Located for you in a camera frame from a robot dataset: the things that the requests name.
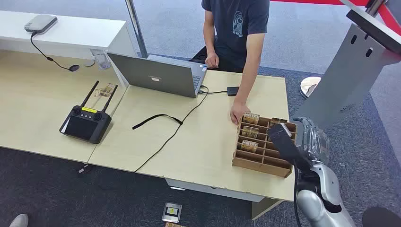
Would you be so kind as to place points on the metal pole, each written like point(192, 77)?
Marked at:
point(137, 31)

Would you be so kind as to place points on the person's left forearm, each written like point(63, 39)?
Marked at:
point(249, 81)

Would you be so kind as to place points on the grey router box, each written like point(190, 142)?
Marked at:
point(40, 23)

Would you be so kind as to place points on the person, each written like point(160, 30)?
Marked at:
point(235, 28)

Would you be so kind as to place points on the white round coaster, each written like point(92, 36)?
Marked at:
point(89, 63)

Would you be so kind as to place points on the white desk underframe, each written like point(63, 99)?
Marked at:
point(216, 189)

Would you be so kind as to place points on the wooden card holder box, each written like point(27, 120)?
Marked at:
point(260, 166)

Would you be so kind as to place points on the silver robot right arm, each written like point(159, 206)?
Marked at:
point(325, 185)

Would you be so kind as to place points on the small black hub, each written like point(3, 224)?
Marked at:
point(233, 91)

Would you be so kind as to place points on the person's right hand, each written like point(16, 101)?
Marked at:
point(212, 61)

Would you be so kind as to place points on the person's left hand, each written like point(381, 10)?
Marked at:
point(238, 112)

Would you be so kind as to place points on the grey laptop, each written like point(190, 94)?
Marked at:
point(153, 75)

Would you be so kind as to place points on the black remote controller with antennas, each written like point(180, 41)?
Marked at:
point(83, 127)

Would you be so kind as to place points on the person's right forearm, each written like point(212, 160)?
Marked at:
point(209, 42)

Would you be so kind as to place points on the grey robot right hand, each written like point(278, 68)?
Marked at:
point(315, 144)

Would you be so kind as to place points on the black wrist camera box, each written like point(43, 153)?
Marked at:
point(286, 147)

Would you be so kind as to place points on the round silver base plate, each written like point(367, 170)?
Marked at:
point(308, 86)

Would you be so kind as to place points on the grey kiosk stand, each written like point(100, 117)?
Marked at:
point(344, 78)

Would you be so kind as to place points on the grey shoe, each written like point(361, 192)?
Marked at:
point(19, 221)

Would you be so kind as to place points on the white side desk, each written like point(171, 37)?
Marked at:
point(72, 34)

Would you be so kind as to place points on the black round object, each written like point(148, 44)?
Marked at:
point(380, 217)

